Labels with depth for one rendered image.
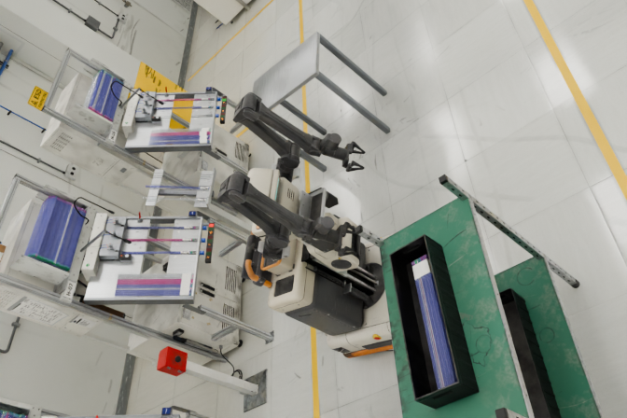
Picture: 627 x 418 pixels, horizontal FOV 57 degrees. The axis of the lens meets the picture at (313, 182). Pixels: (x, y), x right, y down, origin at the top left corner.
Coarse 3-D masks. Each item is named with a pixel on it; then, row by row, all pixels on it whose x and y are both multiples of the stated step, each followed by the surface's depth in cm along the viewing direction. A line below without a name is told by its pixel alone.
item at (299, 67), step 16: (304, 48) 421; (336, 48) 431; (288, 64) 427; (304, 64) 409; (352, 64) 439; (256, 80) 456; (272, 80) 434; (288, 80) 415; (304, 80) 398; (320, 80) 398; (368, 80) 451; (272, 96) 422; (288, 96) 410; (368, 112) 422; (320, 128) 494; (384, 128) 433
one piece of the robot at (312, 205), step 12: (300, 192) 281; (312, 192) 285; (324, 192) 278; (300, 204) 276; (312, 204) 280; (324, 204) 275; (336, 204) 292; (312, 216) 276; (312, 240) 272; (324, 252) 281
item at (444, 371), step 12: (420, 264) 219; (420, 276) 216; (432, 276) 214; (420, 288) 214; (432, 288) 210; (420, 300) 211; (432, 300) 207; (432, 312) 205; (432, 324) 202; (432, 336) 200; (444, 336) 196; (432, 348) 198; (444, 348) 194; (432, 360) 195; (444, 360) 192; (444, 372) 190; (444, 384) 188
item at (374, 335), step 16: (368, 256) 348; (384, 288) 326; (384, 304) 321; (368, 320) 324; (384, 320) 315; (336, 336) 336; (352, 336) 328; (368, 336) 321; (384, 336) 316; (352, 352) 343; (368, 352) 338
